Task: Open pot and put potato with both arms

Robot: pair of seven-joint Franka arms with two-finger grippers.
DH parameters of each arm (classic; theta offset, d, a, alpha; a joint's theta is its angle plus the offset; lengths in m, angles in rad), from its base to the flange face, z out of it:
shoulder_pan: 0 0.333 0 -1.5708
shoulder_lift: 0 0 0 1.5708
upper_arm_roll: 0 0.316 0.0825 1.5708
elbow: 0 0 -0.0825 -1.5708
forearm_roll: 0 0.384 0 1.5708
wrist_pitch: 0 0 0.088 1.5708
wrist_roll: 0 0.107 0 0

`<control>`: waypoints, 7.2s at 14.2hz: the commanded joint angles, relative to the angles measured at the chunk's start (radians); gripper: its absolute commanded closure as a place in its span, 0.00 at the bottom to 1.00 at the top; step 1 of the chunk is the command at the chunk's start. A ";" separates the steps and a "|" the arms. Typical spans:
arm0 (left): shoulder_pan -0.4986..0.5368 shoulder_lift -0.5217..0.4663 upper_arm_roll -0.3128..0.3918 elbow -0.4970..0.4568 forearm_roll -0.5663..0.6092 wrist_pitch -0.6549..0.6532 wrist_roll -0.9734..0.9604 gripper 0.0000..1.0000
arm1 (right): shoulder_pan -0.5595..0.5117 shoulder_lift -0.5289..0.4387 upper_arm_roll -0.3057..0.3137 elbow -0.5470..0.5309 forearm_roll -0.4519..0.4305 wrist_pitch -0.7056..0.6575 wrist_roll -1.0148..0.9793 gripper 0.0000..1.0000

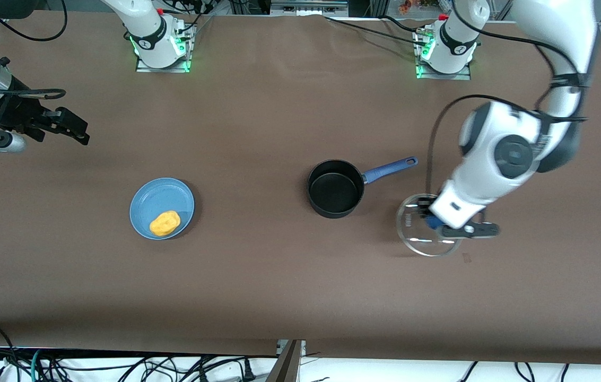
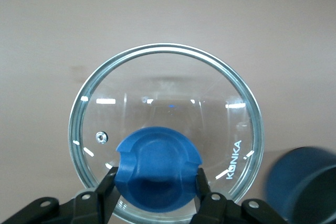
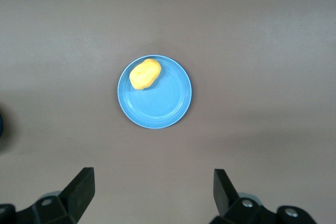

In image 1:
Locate glass lid with blue knob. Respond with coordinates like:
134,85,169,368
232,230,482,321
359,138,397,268
396,193,466,257

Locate yellow potato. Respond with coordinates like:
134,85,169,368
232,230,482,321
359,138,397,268
150,211,181,237

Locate blue round plate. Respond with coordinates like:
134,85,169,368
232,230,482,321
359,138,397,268
129,177,195,240

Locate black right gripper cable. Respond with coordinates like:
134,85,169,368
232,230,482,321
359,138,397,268
0,79,67,100

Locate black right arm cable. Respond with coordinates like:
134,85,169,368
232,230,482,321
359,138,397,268
0,0,68,42

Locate dark pot with blue handle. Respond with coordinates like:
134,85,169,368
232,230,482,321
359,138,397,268
307,156,419,219

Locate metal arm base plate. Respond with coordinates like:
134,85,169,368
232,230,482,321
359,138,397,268
415,29,472,81
135,20,193,74

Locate thin black floor cable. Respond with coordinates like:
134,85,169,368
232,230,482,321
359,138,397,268
458,361,480,382
514,362,538,382

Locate black cable on table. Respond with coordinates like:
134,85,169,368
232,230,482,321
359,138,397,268
324,15,424,44

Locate aluminium profile post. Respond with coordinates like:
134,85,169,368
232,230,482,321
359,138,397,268
265,340,307,382

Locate aluminium frame bar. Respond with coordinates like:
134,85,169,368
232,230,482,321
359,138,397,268
271,0,349,16

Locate black cable with plug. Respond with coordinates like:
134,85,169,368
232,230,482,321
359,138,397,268
120,354,278,382

